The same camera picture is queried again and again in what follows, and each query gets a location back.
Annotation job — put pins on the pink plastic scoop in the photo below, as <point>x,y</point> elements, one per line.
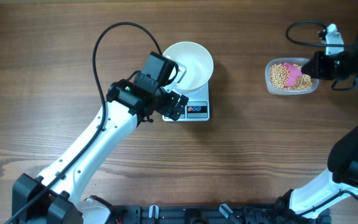
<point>294,73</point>

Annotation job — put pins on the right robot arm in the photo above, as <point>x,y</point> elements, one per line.
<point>340,179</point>

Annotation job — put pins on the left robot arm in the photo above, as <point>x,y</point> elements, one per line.
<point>54,196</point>

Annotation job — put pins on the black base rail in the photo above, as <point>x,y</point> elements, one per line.
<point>258,214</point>

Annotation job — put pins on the yellow soybeans in container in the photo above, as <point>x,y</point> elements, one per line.
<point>279,76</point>

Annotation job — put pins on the white bowl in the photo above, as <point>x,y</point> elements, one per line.
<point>198,62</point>

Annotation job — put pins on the clear plastic container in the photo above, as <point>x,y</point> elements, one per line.
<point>299,61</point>

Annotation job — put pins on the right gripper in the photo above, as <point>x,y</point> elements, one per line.
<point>319,71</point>

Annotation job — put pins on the white digital kitchen scale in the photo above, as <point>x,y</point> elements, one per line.
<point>191,106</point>

